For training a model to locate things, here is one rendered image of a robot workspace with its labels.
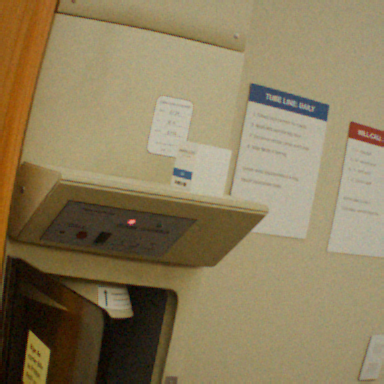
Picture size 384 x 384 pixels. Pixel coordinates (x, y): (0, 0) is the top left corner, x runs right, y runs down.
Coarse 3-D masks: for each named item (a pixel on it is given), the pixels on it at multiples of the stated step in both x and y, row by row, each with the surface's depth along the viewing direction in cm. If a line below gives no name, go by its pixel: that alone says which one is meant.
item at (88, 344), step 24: (24, 264) 140; (24, 288) 139; (48, 288) 132; (24, 312) 138; (48, 312) 131; (72, 312) 125; (96, 312) 119; (24, 336) 137; (48, 336) 130; (72, 336) 124; (96, 336) 119; (24, 360) 137; (48, 360) 130; (72, 360) 123; (96, 360) 118
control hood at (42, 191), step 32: (32, 192) 140; (64, 192) 137; (96, 192) 139; (128, 192) 141; (160, 192) 144; (192, 192) 149; (32, 224) 141; (224, 224) 153; (256, 224) 155; (128, 256) 153; (192, 256) 157; (224, 256) 160
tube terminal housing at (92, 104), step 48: (48, 48) 144; (96, 48) 148; (144, 48) 152; (192, 48) 157; (48, 96) 145; (96, 96) 149; (144, 96) 154; (192, 96) 158; (48, 144) 146; (96, 144) 151; (144, 144) 155; (0, 288) 145; (192, 288) 163
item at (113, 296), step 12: (60, 276) 157; (72, 276) 157; (72, 288) 156; (84, 288) 157; (96, 288) 157; (108, 288) 159; (120, 288) 161; (96, 300) 157; (108, 300) 158; (120, 300) 160; (108, 312) 157; (120, 312) 159; (132, 312) 163
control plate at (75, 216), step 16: (64, 208) 140; (80, 208) 141; (96, 208) 142; (112, 208) 143; (64, 224) 143; (80, 224) 144; (96, 224) 145; (112, 224) 146; (128, 224) 146; (144, 224) 148; (176, 224) 149; (192, 224) 151; (48, 240) 145; (64, 240) 146; (80, 240) 147; (112, 240) 149; (128, 240) 150; (144, 240) 151; (160, 240) 152; (176, 240) 153; (160, 256) 155
